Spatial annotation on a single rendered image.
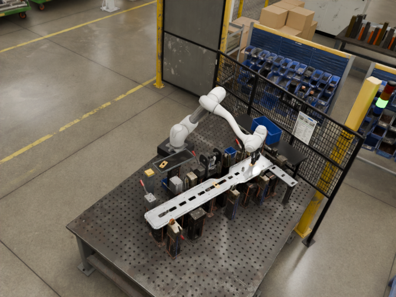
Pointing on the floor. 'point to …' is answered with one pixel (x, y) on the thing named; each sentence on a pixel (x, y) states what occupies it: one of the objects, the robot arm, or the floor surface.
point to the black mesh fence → (291, 135)
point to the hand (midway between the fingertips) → (253, 161)
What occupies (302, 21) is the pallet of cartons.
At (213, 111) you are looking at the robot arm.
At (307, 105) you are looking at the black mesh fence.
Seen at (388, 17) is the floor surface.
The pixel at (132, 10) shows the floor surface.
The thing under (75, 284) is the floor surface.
